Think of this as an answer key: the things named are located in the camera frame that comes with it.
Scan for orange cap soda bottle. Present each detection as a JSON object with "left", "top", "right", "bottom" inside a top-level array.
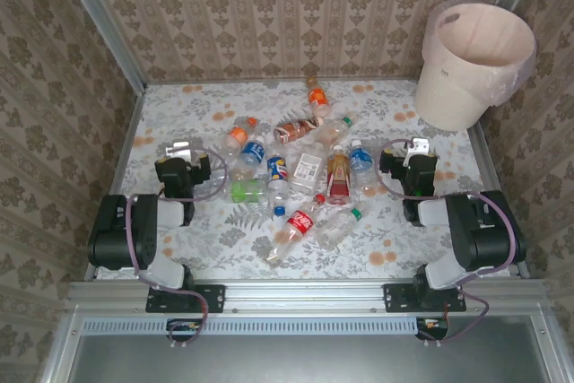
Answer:
[{"left": 222, "top": 117, "right": 258, "bottom": 158}]

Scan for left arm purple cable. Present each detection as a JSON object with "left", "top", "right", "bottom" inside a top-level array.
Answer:
[{"left": 125, "top": 147, "right": 230, "bottom": 351}]

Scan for grey metal panel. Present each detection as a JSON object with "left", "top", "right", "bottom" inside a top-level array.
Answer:
[{"left": 38, "top": 306, "right": 574, "bottom": 383}]

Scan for slotted white cable duct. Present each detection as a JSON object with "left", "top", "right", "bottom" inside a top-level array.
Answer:
[{"left": 82, "top": 316, "right": 421, "bottom": 336}]

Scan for orange label beige cap bottle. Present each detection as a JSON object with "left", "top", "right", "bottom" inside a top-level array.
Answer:
[{"left": 305, "top": 75, "right": 332, "bottom": 118}]

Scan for green label clear bottle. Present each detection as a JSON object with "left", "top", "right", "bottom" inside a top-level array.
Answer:
[{"left": 204, "top": 167, "right": 270, "bottom": 204}]

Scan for brown label drink bottle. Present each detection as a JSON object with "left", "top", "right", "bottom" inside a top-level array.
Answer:
[{"left": 273, "top": 116, "right": 325, "bottom": 144}]

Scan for blue label water bottle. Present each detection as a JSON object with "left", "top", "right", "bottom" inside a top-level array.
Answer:
[
  {"left": 348, "top": 139, "right": 382, "bottom": 194},
  {"left": 228, "top": 135, "right": 266, "bottom": 180}
]

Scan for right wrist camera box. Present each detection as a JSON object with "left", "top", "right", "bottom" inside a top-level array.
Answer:
[{"left": 402, "top": 135, "right": 431, "bottom": 168}]

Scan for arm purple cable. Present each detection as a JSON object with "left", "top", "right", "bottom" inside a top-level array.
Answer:
[
  {"left": 125, "top": 147, "right": 230, "bottom": 351},
  {"left": 375, "top": 138, "right": 517, "bottom": 348}
]

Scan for red orange label tea bottle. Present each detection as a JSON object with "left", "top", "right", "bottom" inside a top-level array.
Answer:
[{"left": 326, "top": 144, "right": 352, "bottom": 205}]

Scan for clear square bottle white label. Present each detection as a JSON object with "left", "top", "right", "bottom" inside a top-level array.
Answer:
[{"left": 289, "top": 141, "right": 326, "bottom": 191}]

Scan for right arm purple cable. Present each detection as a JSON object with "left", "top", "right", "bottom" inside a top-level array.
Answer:
[{"left": 375, "top": 138, "right": 517, "bottom": 348}]

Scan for red label cola bottle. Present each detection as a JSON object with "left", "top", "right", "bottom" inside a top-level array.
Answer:
[{"left": 266, "top": 193, "right": 327, "bottom": 267}]

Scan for green cap clear bottle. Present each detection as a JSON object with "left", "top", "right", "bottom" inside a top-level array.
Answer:
[
  {"left": 313, "top": 116, "right": 355, "bottom": 146},
  {"left": 315, "top": 207, "right": 365, "bottom": 250}
]

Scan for cream plastic waste bin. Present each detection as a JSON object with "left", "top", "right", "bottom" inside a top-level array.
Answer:
[{"left": 414, "top": 1, "right": 537, "bottom": 131}]

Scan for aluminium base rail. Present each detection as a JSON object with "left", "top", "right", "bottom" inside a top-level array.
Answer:
[{"left": 66, "top": 278, "right": 551, "bottom": 315}]

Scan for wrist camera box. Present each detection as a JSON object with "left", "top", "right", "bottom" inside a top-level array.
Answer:
[
  {"left": 402, "top": 135, "right": 431, "bottom": 168},
  {"left": 164, "top": 140, "right": 193, "bottom": 160}
]

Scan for Pepsi bottle blue cap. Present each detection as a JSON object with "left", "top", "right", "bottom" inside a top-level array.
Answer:
[{"left": 266, "top": 153, "right": 291, "bottom": 216}]

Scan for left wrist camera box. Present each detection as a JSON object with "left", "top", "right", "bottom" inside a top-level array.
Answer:
[{"left": 164, "top": 140, "right": 193, "bottom": 160}]

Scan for floral table cover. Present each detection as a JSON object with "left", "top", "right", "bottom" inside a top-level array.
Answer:
[{"left": 96, "top": 80, "right": 512, "bottom": 281}]

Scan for aluminium side rail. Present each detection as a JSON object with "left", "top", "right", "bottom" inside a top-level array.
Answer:
[
  {"left": 84, "top": 86, "right": 147, "bottom": 281},
  {"left": 468, "top": 122, "right": 530, "bottom": 279}
]

